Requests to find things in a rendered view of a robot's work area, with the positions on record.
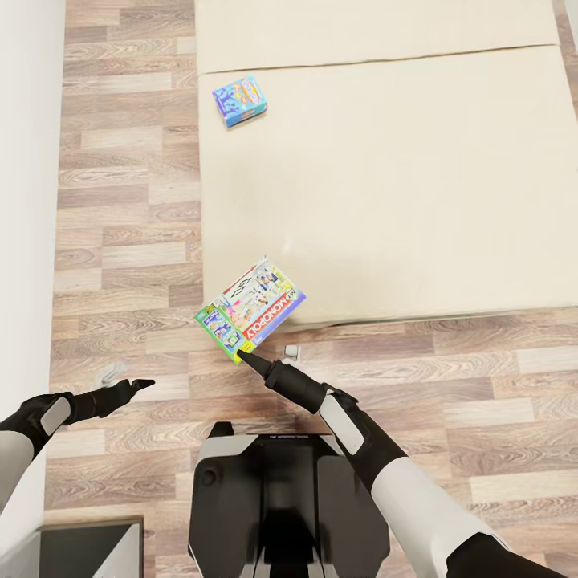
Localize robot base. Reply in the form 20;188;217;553
187;422;391;578

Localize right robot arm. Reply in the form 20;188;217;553
237;345;568;578

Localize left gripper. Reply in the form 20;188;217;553
87;379;155;420

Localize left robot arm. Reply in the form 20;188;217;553
0;361;155;515

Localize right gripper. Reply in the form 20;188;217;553
237;349;311;404

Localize board game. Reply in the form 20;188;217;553
195;256;307;365
212;74;268;127

